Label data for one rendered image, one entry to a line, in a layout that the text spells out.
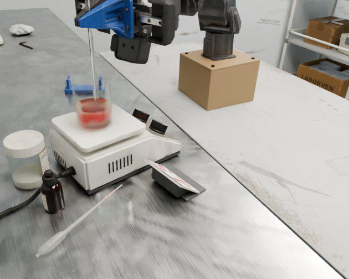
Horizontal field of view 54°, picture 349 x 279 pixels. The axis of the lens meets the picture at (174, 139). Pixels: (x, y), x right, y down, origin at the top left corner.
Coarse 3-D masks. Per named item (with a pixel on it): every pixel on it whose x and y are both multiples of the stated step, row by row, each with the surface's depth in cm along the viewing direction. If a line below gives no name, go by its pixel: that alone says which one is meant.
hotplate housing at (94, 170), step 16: (64, 144) 55; (112, 144) 55; (128, 144) 56; (144, 144) 57; (160, 144) 60; (176, 144) 63; (64, 160) 57; (80, 160) 52; (96, 160) 52; (112, 160) 54; (128, 160) 56; (160, 160) 62; (64, 176) 54; (80, 176) 54; (96, 176) 53; (112, 176) 56; (128, 176) 59
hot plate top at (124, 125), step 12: (120, 108) 62; (60, 120) 57; (72, 120) 57; (120, 120) 58; (132, 120) 58; (60, 132) 55; (72, 132) 54; (84, 132) 54; (96, 132) 54; (108, 132) 55; (120, 132) 55; (132, 132) 55; (84, 144) 51; (96, 144) 51; (108, 144) 53
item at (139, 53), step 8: (144, 32) 52; (112, 40) 57; (120, 40) 56; (128, 40) 55; (136, 40) 54; (144, 40) 54; (112, 48) 57; (120, 48) 56; (128, 48) 55; (136, 48) 54; (144, 48) 55; (120, 56) 56; (128, 56) 55; (136, 56) 54; (144, 56) 56
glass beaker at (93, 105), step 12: (84, 72) 55; (96, 72) 55; (72, 84) 51; (84, 84) 56; (108, 84) 52; (84, 96) 51; (96, 96) 51; (108, 96) 53; (84, 108) 52; (96, 108) 52; (108, 108) 54; (84, 120) 53; (96, 120) 53; (108, 120) 55
